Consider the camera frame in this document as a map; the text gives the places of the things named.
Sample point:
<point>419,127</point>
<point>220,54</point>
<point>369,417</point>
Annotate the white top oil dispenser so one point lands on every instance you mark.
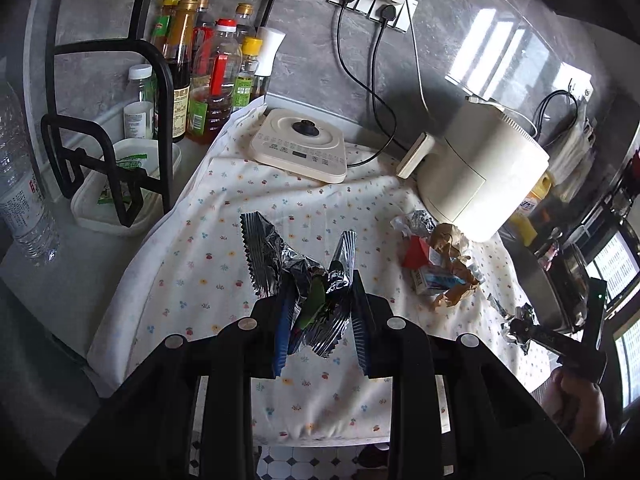
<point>268,52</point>

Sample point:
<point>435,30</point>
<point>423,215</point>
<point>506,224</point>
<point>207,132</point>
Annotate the white air fryer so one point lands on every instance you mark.
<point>480,170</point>

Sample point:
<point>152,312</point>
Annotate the green label sauce bottle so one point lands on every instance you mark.
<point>161,27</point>

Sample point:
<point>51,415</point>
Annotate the red small carton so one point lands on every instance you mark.
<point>417,252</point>

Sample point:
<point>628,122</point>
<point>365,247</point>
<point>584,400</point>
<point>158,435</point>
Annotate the white and blue carton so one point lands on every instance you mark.
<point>435,279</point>

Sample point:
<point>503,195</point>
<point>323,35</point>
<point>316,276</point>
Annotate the red cap oil bottle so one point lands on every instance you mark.
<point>220,80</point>

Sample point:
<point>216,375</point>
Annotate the white cap clear jar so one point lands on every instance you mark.
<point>139,107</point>

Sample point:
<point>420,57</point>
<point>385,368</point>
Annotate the gold cap glass bottle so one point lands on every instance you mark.
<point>202,12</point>
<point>244,17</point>

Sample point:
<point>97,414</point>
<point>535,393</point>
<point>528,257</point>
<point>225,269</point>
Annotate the metal pot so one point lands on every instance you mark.
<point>570,285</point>

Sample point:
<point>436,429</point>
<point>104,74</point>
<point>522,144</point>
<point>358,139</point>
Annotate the crumpled foil ball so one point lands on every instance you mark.
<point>415,222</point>

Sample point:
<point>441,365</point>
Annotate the yellow cap seasoning bottle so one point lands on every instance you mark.
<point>248,77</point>

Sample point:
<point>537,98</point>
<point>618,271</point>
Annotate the dark soy sauce bottle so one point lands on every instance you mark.
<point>182,65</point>

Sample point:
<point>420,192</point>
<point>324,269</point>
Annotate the white electric cooker base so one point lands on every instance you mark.
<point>300,155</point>

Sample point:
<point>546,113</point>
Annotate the yellow packet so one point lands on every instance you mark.
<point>530,210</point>

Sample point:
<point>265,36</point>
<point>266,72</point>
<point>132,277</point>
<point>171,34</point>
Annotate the brown paper bag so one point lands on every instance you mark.
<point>450,240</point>

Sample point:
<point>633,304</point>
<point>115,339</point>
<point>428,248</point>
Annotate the clear plastic water bottle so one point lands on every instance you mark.
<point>25,185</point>

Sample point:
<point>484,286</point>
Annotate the person's right hand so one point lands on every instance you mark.
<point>580,410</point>

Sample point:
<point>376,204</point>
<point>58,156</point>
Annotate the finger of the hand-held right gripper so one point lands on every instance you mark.
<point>521,329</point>

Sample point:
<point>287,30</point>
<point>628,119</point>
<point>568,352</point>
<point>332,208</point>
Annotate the bundle of plastic bags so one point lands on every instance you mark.
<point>575,152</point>

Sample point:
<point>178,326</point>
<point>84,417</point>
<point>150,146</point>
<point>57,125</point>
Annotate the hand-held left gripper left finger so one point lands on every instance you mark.
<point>282,332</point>

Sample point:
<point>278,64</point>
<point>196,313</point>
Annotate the silver foil snack wrapper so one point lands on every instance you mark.
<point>270,247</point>

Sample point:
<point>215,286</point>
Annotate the white plastic food container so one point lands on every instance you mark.
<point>95,200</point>

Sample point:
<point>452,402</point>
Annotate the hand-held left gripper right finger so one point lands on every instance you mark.
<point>360,345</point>

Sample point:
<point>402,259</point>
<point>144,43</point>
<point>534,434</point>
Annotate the small foil piece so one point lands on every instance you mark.
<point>507,332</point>

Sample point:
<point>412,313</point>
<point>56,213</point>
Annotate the black metal rack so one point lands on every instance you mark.
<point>165,100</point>

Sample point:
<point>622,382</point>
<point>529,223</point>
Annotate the floral white tablecloth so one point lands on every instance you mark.
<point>210,240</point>

